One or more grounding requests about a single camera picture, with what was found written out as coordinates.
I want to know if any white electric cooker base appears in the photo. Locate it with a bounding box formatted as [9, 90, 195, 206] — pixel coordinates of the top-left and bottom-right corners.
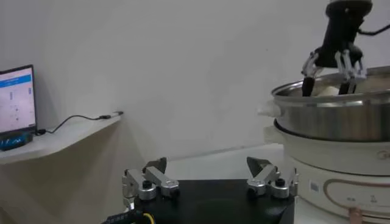
[263, 119, 390, 224]

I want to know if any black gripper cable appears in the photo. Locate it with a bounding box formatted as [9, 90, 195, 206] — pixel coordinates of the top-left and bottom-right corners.
[357, 23, 390, 37]
[101, 209, 157, 224]

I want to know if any white side table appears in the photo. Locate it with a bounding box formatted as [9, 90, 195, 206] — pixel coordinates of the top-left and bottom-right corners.
[0, 114, 123, 167]

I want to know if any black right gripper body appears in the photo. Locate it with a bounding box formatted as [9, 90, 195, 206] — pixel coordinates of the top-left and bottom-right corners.
[313, 2, 373, 68]

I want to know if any black cable on side table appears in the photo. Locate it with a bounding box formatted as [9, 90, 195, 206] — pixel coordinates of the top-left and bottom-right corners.
[34, 114, 112, 136]

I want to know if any white steamed baozi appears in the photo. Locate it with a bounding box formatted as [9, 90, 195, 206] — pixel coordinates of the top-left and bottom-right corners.
[316, 85, 341, 97]

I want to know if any stainless steel steamer basket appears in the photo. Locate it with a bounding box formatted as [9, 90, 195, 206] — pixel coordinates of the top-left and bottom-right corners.
[257, 65, 390, 143]

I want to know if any small grey adapter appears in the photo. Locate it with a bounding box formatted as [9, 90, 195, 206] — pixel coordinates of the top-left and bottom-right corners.
[99, 110, 124, 121]

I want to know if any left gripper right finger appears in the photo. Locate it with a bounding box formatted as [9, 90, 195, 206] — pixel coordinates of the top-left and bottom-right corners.
[246, 156, 300, 200]

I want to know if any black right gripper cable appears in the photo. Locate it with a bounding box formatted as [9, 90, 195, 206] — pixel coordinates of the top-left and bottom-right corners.
[357, 23, 390, 37]

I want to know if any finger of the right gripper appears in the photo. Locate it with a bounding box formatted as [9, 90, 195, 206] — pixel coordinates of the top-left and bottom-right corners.
[300, 51, 324, 97]
[335, 48, 368, 96]

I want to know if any blue computer mouse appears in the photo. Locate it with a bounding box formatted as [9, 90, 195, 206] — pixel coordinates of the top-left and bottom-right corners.
[0, 131, 34, 152]

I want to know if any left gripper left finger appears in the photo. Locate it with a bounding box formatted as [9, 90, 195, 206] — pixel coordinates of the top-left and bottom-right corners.
[121, 156, 181, 202]

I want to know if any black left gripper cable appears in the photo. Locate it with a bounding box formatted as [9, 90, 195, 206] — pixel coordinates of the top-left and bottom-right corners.
[101, 209, 157, 224]

